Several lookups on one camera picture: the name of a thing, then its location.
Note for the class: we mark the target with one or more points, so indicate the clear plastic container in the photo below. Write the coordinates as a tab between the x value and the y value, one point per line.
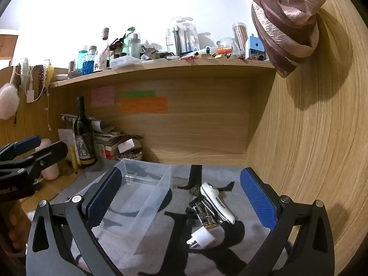
135	204

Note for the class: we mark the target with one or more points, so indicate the small cardboard box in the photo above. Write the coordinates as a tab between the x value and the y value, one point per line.
129	146

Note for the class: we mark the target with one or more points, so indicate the lace ribbon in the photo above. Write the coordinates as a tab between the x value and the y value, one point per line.
38	77

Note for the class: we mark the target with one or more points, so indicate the white plug adapter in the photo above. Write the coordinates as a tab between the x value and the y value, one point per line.
202	235

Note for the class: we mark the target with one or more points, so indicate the brown pink scarf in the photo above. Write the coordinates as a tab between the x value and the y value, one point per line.
281	28

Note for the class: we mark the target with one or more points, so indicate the white tag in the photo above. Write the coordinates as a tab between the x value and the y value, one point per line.
30	96

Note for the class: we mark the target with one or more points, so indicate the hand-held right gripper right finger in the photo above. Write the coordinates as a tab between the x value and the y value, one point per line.
258	198

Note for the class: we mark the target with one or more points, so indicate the rolled magazine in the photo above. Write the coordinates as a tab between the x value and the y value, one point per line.
67	118

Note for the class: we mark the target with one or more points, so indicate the green capped bottle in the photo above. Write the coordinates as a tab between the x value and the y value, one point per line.
132	44

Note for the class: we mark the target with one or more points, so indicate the bottle with blue liquid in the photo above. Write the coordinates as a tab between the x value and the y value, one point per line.
89	64

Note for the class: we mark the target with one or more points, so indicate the orange sticky note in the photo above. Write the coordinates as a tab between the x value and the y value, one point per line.
143	105

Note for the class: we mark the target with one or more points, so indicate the person's left hand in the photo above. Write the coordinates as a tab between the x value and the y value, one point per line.
15	227

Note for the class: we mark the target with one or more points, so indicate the white plastic tray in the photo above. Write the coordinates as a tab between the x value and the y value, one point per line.
125	62

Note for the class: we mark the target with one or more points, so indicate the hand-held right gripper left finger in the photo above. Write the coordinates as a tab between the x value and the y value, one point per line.
105	198

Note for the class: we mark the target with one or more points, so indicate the cream cylinder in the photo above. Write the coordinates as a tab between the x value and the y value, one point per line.
50	171

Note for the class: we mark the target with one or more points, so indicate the wide glass jar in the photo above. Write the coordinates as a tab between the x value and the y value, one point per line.
227	46

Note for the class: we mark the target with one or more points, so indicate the grey mat with black letters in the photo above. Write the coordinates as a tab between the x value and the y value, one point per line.
172	250

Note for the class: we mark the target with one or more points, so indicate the white fluffy pompom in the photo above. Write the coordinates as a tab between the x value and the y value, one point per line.
8	102

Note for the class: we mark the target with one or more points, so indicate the dark wine bottle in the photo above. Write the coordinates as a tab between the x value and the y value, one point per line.
84	141

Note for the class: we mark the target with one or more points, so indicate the stack of books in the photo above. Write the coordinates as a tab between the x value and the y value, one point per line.
107	141

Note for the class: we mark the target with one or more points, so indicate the black gold metal object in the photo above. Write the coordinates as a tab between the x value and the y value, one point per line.
208	222

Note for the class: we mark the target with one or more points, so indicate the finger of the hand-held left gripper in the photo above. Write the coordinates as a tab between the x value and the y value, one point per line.
49	155
26	145

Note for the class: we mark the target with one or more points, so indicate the bowl of small bits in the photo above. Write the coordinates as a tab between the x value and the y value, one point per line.
130	155

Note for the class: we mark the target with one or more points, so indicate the tall clear jar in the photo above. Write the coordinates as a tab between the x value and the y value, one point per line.
241	37

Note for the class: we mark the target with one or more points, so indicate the white paper note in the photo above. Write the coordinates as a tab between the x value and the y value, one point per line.
66	139

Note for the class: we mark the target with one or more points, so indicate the white tube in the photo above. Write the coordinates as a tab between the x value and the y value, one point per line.
201	51

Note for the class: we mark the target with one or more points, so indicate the pink sticky note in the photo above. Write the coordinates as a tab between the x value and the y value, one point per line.
103	96

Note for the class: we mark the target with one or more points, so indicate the small grey bottle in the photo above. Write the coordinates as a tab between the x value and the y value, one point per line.
71	70

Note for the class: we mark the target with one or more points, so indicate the wooden cabinet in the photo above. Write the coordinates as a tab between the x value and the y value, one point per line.
7	47

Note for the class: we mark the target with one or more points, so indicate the teal bottle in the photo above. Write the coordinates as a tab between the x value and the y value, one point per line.
82	60

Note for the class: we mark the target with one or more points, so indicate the white printed mug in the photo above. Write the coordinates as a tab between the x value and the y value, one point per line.
100	63

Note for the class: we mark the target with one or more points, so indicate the wooden shelf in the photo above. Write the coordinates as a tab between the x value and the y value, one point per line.
172	66

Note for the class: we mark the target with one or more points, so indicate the blue box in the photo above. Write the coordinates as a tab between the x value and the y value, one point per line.
256	47

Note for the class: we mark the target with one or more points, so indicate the clear acrylic package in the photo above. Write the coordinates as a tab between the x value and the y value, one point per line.
184	37

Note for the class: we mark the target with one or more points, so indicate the green sticky note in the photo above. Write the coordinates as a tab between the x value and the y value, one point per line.
138	94

